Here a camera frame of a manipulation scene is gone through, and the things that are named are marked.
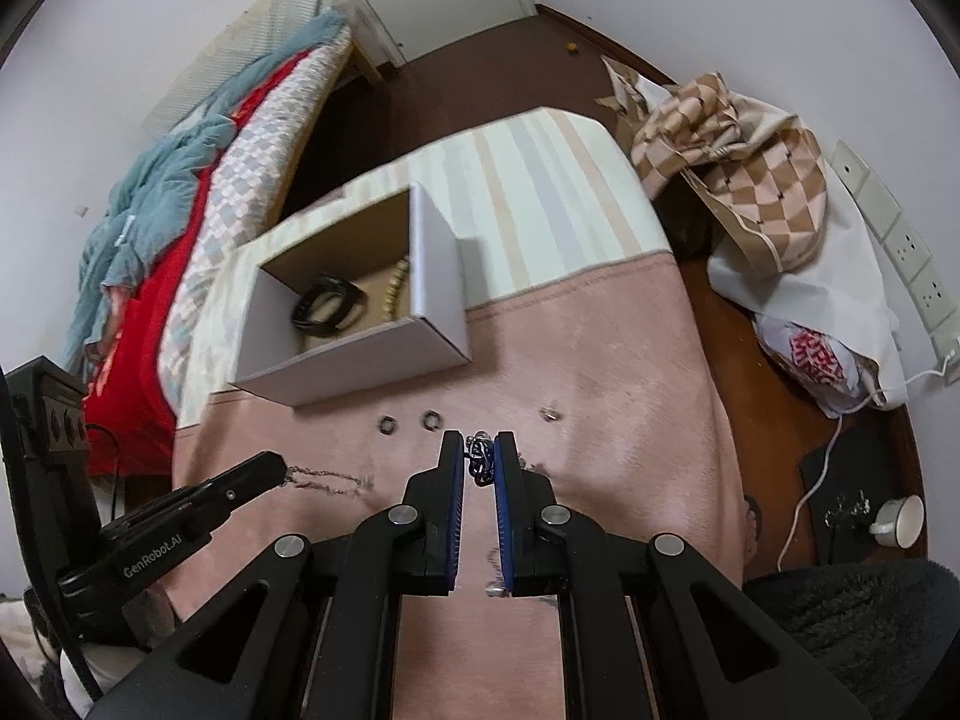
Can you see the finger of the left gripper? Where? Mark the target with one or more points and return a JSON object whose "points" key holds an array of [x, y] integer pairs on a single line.
{"points": [[219, 497]]}

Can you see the checkered pastel quilt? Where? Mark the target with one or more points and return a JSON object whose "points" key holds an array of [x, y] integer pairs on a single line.
{"points": [[245, 191]]}

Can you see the black hoop earring right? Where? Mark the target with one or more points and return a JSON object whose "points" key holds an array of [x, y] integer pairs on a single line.
{"points": [[431, 420]]}

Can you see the white plastic bag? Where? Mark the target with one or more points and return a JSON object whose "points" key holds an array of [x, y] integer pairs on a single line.
{"points": [[840, 293]]}

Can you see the black smart band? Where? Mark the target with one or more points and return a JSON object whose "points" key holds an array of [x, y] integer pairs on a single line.
{"points": [[328, 307]]}

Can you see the black hoop earring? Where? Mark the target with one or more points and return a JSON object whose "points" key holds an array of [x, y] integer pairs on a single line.
{"points": [[387, 425], [431, 420]]}

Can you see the white power strip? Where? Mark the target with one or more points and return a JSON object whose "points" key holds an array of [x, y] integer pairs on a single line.
{"points": [[906, 249]]}

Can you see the brown checkered cloth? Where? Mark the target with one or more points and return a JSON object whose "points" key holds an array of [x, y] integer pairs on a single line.
{"points": [[758, 169]]}

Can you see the black fuzzy cushion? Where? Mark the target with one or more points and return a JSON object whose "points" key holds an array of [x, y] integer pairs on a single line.
{"points": [[888, 631]]}

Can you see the teal blue blanket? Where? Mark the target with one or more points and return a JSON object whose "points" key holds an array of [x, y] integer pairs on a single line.
{"points": [[149, 208]]}

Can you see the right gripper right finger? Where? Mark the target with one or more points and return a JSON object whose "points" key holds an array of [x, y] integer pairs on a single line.
{"points": [[649, 629]]}

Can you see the red bed sheet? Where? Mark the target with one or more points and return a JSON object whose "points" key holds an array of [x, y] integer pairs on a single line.
{"points": [[130, 427]]}

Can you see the white cup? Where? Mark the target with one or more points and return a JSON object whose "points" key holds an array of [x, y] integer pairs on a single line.
{"points": [[899, 522]]}

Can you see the white cardboard box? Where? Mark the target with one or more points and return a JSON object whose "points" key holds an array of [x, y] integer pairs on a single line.
{"points": [[374, 298]]}

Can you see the black hoop earring left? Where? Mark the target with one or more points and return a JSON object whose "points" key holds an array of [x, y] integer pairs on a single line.
{"points": [[387, 425]]}

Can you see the red printed plastic bag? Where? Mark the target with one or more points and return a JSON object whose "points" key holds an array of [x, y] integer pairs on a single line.
{"points": [[832, 374]]}

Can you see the pink striped blanket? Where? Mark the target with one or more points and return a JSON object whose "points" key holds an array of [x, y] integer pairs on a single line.
{"points": [[574, 302]]}

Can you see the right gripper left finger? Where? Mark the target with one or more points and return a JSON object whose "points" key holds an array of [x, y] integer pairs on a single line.
{"points": [[308, 630]]}

